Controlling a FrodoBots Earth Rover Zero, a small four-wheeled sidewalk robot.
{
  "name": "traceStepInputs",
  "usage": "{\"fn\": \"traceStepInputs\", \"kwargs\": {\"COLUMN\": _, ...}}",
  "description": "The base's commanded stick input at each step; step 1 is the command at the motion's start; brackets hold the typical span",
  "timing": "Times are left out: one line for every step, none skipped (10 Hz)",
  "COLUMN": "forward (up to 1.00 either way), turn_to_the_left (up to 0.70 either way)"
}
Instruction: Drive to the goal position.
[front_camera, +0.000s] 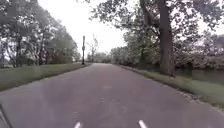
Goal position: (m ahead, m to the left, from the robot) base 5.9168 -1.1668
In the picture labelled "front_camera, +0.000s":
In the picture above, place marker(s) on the row of trees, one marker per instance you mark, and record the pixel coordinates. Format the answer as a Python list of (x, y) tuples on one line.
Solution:
[(33, 40)]

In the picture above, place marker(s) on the trees and bushes along water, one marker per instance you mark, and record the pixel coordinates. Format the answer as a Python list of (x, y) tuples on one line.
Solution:
[(200, 55)]

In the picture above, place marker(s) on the robot's own part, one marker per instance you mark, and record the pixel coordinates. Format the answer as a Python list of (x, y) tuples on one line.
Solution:
[(77, 125), (142, 124)]

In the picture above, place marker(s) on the dark water canal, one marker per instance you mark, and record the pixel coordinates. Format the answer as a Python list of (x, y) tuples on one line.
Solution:
[(210, 75)]

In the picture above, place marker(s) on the large thick-trunked tree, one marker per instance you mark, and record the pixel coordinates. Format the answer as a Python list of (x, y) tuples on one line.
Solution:
[(165, 50)]

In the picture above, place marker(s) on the bare tree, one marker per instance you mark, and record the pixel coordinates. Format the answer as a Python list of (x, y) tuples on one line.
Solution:
[(93, 50)]

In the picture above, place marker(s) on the dark pole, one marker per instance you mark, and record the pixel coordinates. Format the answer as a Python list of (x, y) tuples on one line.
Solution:
[(83, 51)]

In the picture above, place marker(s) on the grass verge beside water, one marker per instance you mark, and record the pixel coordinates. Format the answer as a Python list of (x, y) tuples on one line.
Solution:
[(193, 87)]

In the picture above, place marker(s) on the grass strip with tree row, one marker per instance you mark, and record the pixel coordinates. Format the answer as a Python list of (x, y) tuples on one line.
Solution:
[(30, 74)]

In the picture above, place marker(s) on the grey asphalt path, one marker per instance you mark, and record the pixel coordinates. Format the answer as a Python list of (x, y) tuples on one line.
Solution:
[(106, 93)]

